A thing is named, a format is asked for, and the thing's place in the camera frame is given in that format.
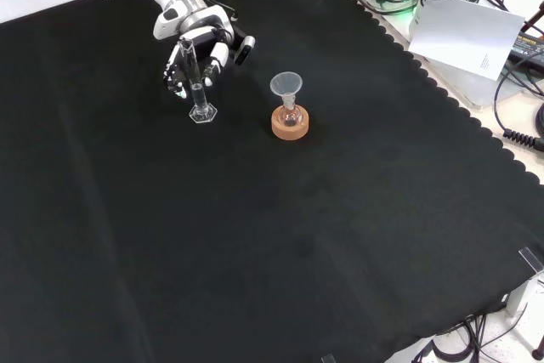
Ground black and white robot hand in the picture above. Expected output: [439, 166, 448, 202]
[152, 4, 236, 100]

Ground clear glass graduated cylinder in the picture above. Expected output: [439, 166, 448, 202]
[178, 38, 219, 125]

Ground clear plastic funnel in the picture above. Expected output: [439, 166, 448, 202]
[269, 72, 303, 110]

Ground round-bottom glass flask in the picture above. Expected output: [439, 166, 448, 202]
[278, 97, 303, 128]

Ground black bench cloth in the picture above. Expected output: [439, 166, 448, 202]
[0, 0, 544, 363]

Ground pale white board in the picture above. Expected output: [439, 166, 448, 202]
[407, 0, 527, 82]

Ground black power adapter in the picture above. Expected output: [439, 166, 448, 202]
[507, 31, 544, 69]

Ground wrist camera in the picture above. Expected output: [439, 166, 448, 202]
[233, 34, 257, 66]

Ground cork ring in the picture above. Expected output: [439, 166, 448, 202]
[270, 105, 310, 141]

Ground pale grey base plate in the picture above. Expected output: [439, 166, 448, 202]
[352, 0, 511, 111]

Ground coiled black cable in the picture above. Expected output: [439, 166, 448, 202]
[492, 63, 544, 150]

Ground bundle of black floor cables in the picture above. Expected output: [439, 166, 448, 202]
[410, 311, 518, 363]

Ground white metal bracket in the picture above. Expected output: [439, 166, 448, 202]
[505, 271, 544, 317]

